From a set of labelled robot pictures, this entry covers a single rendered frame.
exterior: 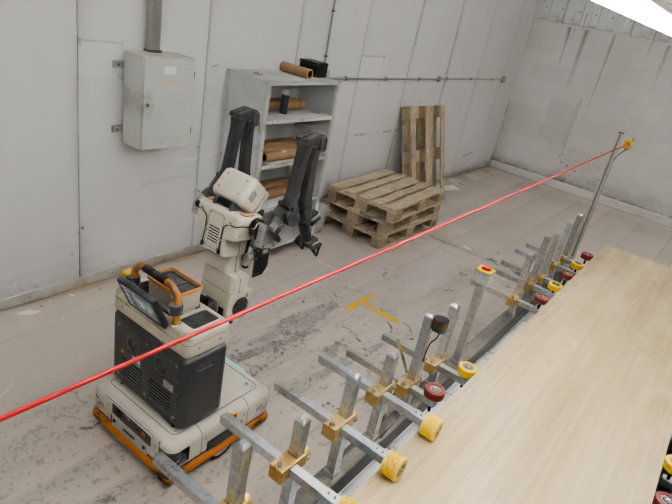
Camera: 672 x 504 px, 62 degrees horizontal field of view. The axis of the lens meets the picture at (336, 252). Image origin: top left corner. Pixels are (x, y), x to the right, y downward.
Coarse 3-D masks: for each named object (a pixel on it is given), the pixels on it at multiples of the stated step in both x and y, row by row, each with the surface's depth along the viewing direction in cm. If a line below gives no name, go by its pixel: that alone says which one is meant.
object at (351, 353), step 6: (348, 354) 239; (354, 354) 237; (360, 354) 238; (354, 360) 238; (360, 360) 236; (366, 360) 234; (372, 360) 235; (366, 366) 234; (372, 366) 232; (378, 366) 232; (378, 372) 231; (396, 378) 227; (414, 390) 222; (420, 390) 223; (414, 396) 223; (420, 396) 221; (426, 402) 220; (432, 402) 218
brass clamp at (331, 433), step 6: (336, 414) 184; (354, 414) 186; (330, 420) 181; (336, 420) 182; (342, 420) 182; (348, 420) 183; (354, 420) 187; (324, 426) 180; (330, 426) 179; (336, 426) 179; (342, 426) 181; (324, 432) 181; (330, 432) 179; (336, 432) 179; (330, 438) 180; (336, 438) 181
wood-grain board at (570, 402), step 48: (576, 288) 333; (624, 288) 346; (528, 336) 270; (576, 336) 278; (624, 336) 288; (480, 384) 227; (528, 384) 233; (576, 384) 239; (624, 384) 246; (480, 432) 200; (528, 432) 205; (576, 432) 210; (624, 432) 215; (384, 480) 172; (432, 480) 175; (480, 480) 179; (528, 480) 183; (576, 480) 187; (624, 480) 191
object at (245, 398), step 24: (120, 384) 278; (240, 384) 295; (96, 408) 283; (144, 408) 267; (240, 408) 282; (264, 408) 299; (120, 432) 273; (168, 432) 256; (192, 432) 259; (216, 432) 271; (144, 456) 263; (168, 456) 251; (192, 456) 262; (168, 480) 256
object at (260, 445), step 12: (228, 420) 175; (240, 432) 172; (252, 432) 172; (252, 444) 169; (264, 444) 168; (264, 456) 167; (276, 456) 165; (300, 468) 162; (300, 480) 160; (312, 480) 159; (312, 492) 158; (324, 492) 156
